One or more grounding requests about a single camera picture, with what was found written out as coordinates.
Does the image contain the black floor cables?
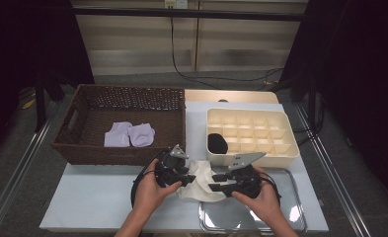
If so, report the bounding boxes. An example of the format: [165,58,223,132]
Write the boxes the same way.
[294,95,326,146]

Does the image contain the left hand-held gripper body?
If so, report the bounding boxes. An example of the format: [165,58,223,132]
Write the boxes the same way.
[153,143,190,189]

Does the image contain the white wall outlet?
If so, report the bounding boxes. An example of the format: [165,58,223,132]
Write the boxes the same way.
[164,0,190,10]

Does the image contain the person's left hand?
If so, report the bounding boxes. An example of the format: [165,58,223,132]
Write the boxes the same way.
[135,158,183,215]

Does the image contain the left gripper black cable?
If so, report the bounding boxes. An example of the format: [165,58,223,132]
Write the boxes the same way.
[130,149,170,215]

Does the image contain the metal floor rail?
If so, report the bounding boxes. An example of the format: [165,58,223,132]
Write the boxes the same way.
[293,104,372,237]
[0,100,59,237]

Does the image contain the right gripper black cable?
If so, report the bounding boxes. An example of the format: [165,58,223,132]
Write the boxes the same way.
[260,171,281,205]

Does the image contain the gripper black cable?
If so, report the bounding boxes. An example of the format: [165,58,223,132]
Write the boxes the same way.
[260,171,281,205]
[130,149,170,215]

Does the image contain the black horizontal bar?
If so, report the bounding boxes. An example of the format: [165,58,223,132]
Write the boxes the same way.
[72,7,309,23]

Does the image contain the black hanging wall cable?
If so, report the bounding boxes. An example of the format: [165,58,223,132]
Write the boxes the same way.
[170,16,284,91]

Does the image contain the brown wicker basket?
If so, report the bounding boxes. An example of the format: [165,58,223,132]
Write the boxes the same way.
[51,83,187,168]

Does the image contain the black metal stand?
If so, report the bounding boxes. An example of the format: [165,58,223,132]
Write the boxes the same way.
[34,70,66,133]

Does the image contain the white sock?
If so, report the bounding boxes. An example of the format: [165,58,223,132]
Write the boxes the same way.
[176,159,229,202]

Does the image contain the black sock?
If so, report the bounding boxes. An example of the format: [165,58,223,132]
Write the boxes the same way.
[207,132,229,155]

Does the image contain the cream divided storage box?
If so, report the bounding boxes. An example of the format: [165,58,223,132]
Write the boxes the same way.
[205,108,301,168]

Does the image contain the dark curtain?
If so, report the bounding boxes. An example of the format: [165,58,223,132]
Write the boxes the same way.
[278,0,388,211]
[0,0,96,166]

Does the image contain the yellow flat object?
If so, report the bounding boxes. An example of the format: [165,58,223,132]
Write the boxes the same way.
[21,98,38,111]

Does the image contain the person's right hand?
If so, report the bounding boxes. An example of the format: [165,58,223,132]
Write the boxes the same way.
[231,165,281,225]

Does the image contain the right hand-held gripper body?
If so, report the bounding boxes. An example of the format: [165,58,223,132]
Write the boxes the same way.
[227,150,268,199]

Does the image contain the clear plastic box lid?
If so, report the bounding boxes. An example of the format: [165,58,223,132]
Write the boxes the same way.
[198,165,308,235]

